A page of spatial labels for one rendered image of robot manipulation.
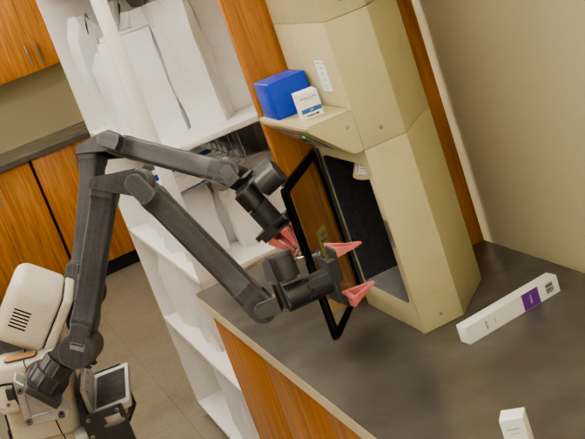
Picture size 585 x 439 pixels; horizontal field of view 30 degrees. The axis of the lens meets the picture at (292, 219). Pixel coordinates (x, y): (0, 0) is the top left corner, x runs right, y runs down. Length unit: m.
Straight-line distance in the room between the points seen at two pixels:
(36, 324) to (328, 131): 0.79
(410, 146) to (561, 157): 0.36
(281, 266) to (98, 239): 0.40
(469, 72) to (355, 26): 0.50
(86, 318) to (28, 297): 0.19
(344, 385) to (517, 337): 0.40
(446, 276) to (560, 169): 0.37
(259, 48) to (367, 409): 0.95
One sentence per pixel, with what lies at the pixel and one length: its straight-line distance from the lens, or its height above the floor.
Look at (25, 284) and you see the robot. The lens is 2.55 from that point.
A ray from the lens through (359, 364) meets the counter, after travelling 2.57.
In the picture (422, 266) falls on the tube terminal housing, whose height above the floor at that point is 1.10.
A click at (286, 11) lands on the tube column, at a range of 2.59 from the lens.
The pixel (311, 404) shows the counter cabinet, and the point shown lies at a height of 0.81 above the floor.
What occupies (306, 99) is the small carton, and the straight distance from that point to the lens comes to 2.48.
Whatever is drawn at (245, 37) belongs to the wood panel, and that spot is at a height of 1.70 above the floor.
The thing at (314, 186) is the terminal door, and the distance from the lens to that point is 2.68.
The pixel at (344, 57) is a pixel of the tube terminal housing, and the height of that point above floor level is 1.62.
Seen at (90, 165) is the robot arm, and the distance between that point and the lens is 2.87.
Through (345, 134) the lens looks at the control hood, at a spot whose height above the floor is 1.46.
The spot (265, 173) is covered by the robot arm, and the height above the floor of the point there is 1.41.
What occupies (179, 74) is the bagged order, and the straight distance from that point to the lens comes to 3.64.
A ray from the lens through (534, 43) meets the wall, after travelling 2.54.
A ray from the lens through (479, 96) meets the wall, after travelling 2.84.
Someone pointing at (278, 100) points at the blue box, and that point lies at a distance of 2.58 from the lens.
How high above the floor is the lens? 2.00
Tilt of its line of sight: 16 degrees down
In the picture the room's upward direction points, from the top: 20 degrees counter-clockwise
